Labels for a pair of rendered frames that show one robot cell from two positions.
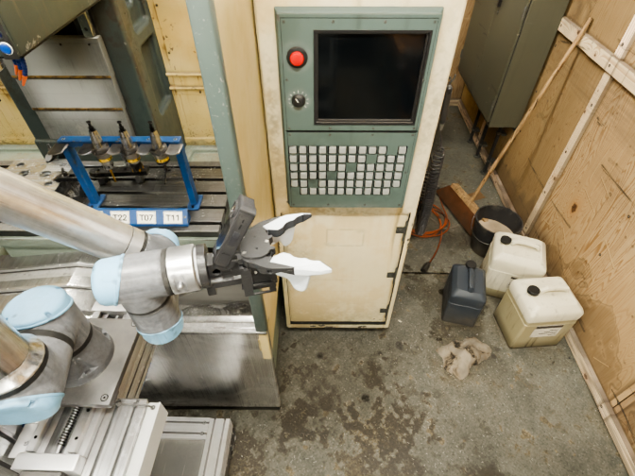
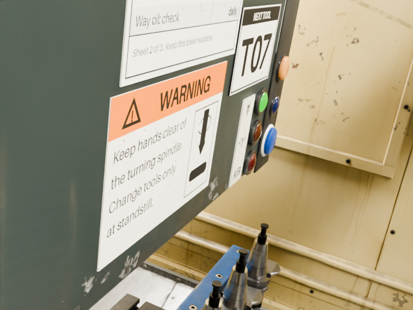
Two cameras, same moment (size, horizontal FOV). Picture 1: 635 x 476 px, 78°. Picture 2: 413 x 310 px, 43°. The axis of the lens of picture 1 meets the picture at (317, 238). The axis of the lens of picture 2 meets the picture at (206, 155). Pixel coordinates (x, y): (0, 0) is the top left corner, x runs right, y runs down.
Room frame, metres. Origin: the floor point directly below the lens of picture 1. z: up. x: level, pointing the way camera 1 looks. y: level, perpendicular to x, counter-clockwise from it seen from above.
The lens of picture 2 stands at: (1.08, 1.45, 1.78)
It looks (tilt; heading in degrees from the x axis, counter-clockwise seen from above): 21 degrees down; 291
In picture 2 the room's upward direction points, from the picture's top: 9 degrees clockwise
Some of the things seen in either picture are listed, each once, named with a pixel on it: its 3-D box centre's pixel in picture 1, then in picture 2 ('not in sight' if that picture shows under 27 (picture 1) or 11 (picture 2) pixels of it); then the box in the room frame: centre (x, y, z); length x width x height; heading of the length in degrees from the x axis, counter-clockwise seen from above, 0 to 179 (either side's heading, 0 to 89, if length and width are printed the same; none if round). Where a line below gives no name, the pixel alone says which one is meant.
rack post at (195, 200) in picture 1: (187, 176); not in sight; (1.33, 0.54, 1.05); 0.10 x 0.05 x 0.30; 0
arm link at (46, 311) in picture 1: (46, 322); not in sight; (0.45, 0.57, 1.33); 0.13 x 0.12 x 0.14; 13
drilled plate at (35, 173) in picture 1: (37, 178); not in sight; (1.43, 1.26, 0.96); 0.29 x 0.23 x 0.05; 90
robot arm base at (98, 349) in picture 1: (72, 347); not in sight; (0.46, 0.57, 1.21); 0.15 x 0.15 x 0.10
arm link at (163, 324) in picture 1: (156, 305); not in sight; (0.40, 0.29, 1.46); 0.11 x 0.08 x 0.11; 13
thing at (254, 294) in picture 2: (145, 149); (243, 293); (1.27, 0.65, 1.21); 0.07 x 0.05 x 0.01; 0
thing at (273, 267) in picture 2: (173, 149); (263, 265); (1.27, 0.54, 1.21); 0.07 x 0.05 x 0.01; 0
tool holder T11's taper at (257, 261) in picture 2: (155, 138); (258, 257); (1.27, 0.60, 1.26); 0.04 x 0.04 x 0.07
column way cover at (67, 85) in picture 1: (71, 92); not in sight; (1.87, 1.21, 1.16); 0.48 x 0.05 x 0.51; 90
